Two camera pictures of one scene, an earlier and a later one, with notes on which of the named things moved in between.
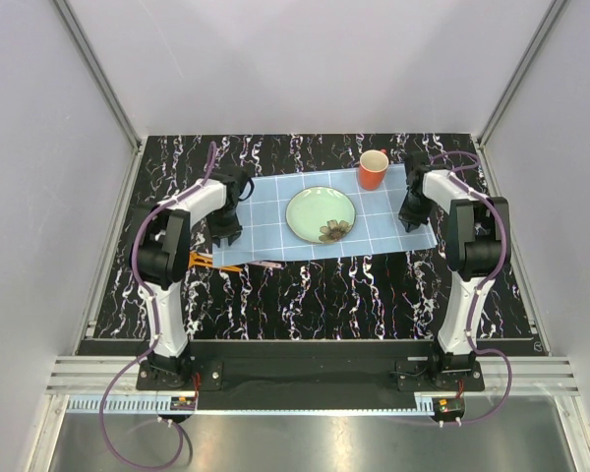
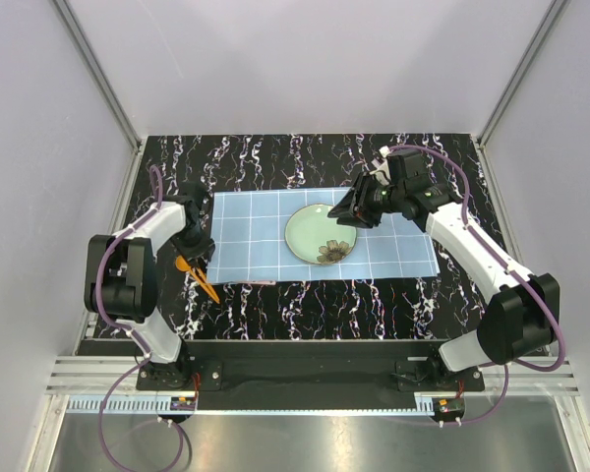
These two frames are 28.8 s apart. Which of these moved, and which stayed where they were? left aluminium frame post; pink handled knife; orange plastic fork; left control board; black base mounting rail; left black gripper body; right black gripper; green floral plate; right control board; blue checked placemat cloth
Moved: orange plastic fork; blue checked placemat cloth; green floral plate; pink handled knife; right black gripper; left black gripper body
Stayed: left aluminium frame post; left control board; right control board; black base mounting rail
